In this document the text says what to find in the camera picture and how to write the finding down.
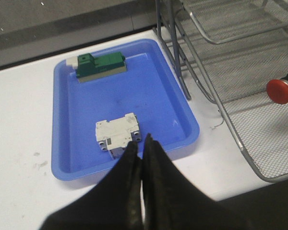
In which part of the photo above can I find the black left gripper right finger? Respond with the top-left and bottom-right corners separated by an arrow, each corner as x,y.
142,134 -> 233,230

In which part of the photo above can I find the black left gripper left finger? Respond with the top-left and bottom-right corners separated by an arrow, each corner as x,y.
40,141 -> 143,230

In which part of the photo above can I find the silver mesh tray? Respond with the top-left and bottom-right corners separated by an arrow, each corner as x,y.
176,20 -> 288,183
180,0 -> 288,45

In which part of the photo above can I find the red emergency stop button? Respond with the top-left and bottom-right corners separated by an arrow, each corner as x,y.
266,74 -> 288,104

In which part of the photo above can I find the blue plastic tray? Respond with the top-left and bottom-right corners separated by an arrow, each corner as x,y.
51,39 -> 200,181

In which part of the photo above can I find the green electrical module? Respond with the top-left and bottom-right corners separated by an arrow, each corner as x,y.
66,52 -> 127,82

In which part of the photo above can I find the silver mesh top tray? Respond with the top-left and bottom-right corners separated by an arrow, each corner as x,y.
180,0 -> 288,45

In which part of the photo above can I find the silver metal rack frame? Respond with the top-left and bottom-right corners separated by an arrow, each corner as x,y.
155,0 -> 219,104

